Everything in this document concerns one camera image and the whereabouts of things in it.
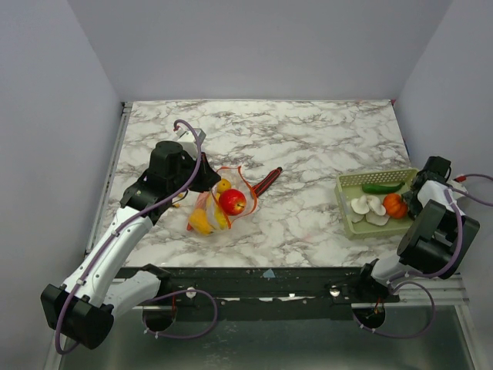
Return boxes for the beige plastic basket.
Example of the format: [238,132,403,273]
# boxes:
[335,168,418,239]

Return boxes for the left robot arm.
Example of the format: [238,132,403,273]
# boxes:
[41,141,220,355]

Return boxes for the white toy garlic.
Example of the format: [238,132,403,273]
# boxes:
[365,195,390,227]
[350,195,370,223]

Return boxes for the orange toy pumpkin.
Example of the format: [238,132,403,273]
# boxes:
[383,193,407,219]

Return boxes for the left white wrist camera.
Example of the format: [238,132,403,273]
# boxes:
[174,128,206,158]

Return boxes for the green toy vegetable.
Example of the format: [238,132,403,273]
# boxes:
[361,182,405,194]

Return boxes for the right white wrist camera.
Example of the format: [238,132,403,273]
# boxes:
[448,175,468,200]

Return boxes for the red black utility knife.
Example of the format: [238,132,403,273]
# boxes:
[252,166,283,197]

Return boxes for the red toy apple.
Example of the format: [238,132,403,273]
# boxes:
[219,189,247,216]

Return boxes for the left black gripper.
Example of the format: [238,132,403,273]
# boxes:
[169,151,222,195]

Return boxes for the clear zip top bag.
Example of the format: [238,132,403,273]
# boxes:
[186,166,257,236]

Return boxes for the yellow toy mango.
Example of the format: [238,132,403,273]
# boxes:
[213,207,230,230]

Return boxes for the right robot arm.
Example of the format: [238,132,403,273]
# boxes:
[354,156,480,302]

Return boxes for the yellow toy bell pepper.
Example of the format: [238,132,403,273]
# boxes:
[189,208,213,235]

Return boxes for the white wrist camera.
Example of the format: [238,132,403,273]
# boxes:
[174,128,206,158]
[448,175,468,200]

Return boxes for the black mounting rail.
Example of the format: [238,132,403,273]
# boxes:
[141,264,399,321]

